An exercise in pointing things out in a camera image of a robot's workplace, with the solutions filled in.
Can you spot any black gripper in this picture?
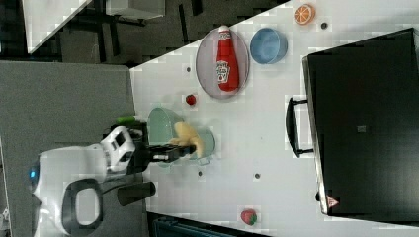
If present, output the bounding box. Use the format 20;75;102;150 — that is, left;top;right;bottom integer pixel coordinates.
126;129;196;175

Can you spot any yellow plush peeled banana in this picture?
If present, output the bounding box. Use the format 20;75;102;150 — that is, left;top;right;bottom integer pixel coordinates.
169;122;205;158

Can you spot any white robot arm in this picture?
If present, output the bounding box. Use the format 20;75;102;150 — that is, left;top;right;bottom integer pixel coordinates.
29;122;205;237

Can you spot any green mug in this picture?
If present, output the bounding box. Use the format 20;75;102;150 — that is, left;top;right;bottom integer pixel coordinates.
187;128;215;166

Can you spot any green cylinder object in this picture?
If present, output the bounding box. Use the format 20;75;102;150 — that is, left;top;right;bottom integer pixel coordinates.
116;116;135;124

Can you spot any black cylinder at table edge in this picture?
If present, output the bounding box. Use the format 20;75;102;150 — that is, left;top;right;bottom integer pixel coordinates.
117;182;156;206

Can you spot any red toy strawberry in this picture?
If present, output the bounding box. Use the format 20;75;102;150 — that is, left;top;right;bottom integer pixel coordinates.
186;95;197;106
240;208;257;226

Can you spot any red plush ketchup bottle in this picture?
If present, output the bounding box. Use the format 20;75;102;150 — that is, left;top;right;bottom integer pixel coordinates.
215;26;239;92

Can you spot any grey round plate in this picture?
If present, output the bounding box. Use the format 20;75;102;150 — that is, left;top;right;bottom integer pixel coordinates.
196;29;249;100

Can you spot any blue bowl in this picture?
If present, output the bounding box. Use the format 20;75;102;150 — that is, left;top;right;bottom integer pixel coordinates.
250;28;289;64

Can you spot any toy orange slice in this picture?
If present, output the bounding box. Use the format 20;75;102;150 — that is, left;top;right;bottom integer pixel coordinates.
294;4;316;26

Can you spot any black toaster oven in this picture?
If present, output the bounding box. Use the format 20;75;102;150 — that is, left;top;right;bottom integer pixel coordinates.
302;28;419;226

